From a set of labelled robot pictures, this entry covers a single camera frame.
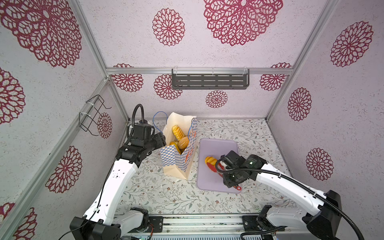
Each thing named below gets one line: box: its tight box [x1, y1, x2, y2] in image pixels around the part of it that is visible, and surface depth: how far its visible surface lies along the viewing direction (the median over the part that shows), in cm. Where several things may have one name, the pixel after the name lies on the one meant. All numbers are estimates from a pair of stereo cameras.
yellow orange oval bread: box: [169, 140, 182, 155], surface depth 94 cm
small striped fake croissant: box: [205, 156, 218, 166], surface depth 88 cm
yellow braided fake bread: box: [172, 125, 186, 141], surface depth 95 cm
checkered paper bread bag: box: [160, 112, 198, 180], surface depth 87 cm
